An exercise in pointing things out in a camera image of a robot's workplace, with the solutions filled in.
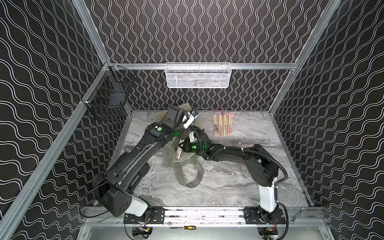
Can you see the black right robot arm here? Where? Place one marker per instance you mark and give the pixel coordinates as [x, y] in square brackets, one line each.
[262, 167]

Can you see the folding fan with pink paper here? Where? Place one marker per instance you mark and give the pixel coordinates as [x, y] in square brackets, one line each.
[220, 124]

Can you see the left aluminium side bar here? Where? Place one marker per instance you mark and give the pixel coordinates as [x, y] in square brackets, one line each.
[31, 188]

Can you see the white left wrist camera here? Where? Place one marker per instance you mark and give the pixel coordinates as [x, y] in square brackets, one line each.
[189, 118]

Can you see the black wire mesh basket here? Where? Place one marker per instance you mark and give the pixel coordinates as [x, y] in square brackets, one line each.
[109, 101]

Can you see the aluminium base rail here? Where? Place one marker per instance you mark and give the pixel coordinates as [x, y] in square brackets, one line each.
[227, 217]

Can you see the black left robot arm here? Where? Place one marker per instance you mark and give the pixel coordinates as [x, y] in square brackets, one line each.
[111, 188]

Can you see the olive green tote bag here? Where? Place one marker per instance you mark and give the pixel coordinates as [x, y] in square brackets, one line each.
[170, 155]

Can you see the white wire mesh basket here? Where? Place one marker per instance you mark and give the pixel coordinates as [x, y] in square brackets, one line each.
[198, 78]

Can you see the horizontal aluminium back bar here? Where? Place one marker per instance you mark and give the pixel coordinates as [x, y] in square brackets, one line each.
[235, 66]

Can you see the aluminium corner frame post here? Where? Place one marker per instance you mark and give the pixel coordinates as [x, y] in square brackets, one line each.
[89, 25]

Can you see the yellow handled screwdriver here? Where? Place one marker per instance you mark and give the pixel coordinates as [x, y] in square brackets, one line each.
[185, 227]

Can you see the right aluminium frame post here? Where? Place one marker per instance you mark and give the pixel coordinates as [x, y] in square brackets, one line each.
[314, 37]

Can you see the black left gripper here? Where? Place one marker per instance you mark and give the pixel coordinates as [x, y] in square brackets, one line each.
[190, 129]

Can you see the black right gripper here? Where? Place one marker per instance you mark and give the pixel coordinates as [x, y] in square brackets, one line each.
[185, 145]

